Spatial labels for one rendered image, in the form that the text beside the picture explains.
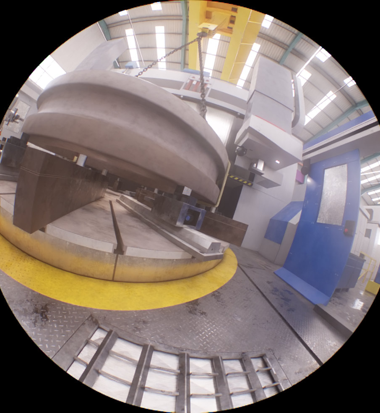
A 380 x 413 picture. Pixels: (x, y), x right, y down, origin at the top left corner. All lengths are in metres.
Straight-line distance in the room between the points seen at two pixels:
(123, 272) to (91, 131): 1.19
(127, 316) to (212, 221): 1.94
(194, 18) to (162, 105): 10.56
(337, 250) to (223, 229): 1.82
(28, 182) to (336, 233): 2.91
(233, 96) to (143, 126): 6.52
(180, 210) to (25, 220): 1.11
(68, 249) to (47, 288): 0.29
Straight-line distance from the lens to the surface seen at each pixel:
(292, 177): 5.53
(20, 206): 0.83
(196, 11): 11.64
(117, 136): 1.38
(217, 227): 2.37
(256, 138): 2.93
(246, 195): 4.43
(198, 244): 1.17
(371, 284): 5.77
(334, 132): 3.02
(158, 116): 1.69
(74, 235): 0.94
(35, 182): 0.75
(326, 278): 2.35
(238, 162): 3.45
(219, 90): 7.75
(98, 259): 1.00
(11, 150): 1.88
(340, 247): 2.31
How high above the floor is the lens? 0.67
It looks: level
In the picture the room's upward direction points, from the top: 19 degrees clockwise
